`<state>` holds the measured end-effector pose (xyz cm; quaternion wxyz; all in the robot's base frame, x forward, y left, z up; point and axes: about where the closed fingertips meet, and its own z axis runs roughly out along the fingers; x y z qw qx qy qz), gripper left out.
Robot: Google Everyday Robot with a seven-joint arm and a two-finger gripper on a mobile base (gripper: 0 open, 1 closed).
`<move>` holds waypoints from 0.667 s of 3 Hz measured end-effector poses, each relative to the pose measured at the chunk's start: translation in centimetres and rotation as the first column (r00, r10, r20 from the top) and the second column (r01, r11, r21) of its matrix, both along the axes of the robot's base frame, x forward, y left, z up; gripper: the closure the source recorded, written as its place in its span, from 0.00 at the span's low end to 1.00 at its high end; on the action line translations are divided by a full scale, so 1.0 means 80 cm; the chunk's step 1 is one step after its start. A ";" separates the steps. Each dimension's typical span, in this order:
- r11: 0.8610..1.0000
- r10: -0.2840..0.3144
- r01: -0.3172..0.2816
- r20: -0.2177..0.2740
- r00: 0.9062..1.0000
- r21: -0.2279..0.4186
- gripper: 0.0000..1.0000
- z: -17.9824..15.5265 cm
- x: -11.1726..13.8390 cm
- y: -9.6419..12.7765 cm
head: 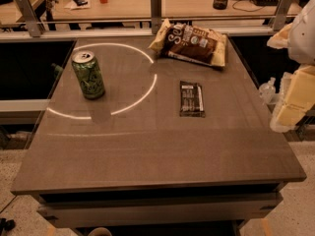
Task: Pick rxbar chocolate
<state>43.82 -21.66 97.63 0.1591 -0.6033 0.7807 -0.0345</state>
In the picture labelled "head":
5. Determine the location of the black rxbar chocolate wrapper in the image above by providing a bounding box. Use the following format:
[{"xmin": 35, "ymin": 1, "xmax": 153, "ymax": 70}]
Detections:
[{"xmin": 180, "ymin": 81, "xmax": 206, "ymax": 118}]

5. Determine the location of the grey metal bracket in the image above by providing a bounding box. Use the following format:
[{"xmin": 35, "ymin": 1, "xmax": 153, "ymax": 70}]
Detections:
[
  {"xmin": 151, "ymin": 0, "xmax": 161, "ymax": 34},
  {"xmin": 15, "ymin": 0, "xmax": 44, "ymax": 37},
  {"xmin": 270, "ymin": 0, "xmax": 293, "ymax": 31}
]

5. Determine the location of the grey metal bracket middle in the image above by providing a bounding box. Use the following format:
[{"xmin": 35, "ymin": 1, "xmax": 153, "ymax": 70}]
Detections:
[{"xmin": 151, "ymin": 0, "xmax": 161, "ymax": 34}]

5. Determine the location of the wooden background desk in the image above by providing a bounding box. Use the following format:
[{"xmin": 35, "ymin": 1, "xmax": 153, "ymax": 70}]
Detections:
[{"xmin": 0, "ymin": 0, "xmax": 315, "ymax": 26}]

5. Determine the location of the black mesh pen cup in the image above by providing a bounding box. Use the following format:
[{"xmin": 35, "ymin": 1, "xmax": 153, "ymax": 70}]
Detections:
[{"xmin": 213, "ymin": 0, "xmax": 228, "ymax": 10}]

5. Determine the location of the brown and yellow chip bag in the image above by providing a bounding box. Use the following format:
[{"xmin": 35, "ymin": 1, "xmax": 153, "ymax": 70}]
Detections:
[{"xmin": 149, "ymin": 19, "xmax": 227, "ymax": 69}]

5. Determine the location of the clear plastic bottle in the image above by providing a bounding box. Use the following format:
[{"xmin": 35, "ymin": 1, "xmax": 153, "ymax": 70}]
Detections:
[{"xmin": 259, "ymin": 77, "xmax": 276, "ymax": 104}]

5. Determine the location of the green soda can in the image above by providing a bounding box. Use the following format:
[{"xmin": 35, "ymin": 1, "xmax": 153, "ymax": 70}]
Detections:
[{"xmin": 72, "ymin": 50, "xmax": 105, "ymax": 99}]

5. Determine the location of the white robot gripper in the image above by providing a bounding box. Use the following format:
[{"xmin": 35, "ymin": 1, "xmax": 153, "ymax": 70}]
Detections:
[{"xmin": 267, "ymin": 0, "xmax": 315, "ymax": 133}]

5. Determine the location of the black cable on desk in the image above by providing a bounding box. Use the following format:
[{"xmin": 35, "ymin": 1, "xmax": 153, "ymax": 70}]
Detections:
[{"xmin": 231, "ymin": 0, "xmax": 267, "ymax": 13}]

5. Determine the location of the grey metal bracket left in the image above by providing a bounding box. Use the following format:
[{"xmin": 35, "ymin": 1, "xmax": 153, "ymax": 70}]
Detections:
[{"xmin": 15, "ymin": 0, "xmax": 44, "ymax": 37}]

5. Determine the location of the grey table drawer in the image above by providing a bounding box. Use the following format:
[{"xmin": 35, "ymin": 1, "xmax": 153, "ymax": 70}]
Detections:
[{"xmin": 37, "ymin": 192, "xmax": 283, "ymax": 228}]

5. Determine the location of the grey metal bracket right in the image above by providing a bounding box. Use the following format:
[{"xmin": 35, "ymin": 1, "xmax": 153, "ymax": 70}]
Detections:
[{"xmin": 270, "ymin": 0, "xmax": 293, "ymax": 31}]

